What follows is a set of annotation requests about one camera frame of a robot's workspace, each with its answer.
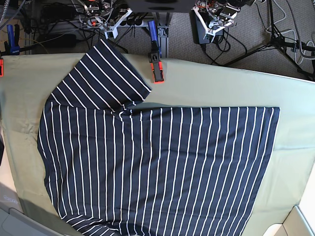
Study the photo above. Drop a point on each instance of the black tripod stand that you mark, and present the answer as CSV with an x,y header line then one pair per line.
x,y
278,42

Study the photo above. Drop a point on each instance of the navy white striped T-shirt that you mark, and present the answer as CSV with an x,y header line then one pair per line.
x,y
114,170

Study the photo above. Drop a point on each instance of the blue orange centre clamp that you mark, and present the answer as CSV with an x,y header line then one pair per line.
x,y
154,55

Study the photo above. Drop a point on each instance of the white power strip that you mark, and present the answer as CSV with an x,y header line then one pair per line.
x,y
128,22

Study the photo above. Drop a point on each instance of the black power adapter left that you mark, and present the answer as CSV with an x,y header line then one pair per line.
x,y
198,32

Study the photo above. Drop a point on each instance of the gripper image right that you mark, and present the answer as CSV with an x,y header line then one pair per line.
x,y
215,18

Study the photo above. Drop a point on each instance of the green table cloth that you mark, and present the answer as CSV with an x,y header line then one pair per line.
x,y
285,204

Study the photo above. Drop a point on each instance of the black box under table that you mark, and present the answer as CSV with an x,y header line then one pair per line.
x,y
182,6

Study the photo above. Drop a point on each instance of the grey plastic bin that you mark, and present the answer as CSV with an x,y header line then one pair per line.
x,y
14,223

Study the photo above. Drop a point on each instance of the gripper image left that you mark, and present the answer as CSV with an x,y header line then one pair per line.
x,y
111,28

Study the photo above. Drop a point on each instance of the blue orange clamp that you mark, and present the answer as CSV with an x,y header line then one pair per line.
x,y
154,55
12,47

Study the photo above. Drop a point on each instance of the blue orange left clamp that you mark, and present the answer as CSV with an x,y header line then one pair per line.
x,y
12,47

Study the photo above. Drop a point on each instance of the aluminium frame post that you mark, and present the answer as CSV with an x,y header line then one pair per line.
x,y
162,20

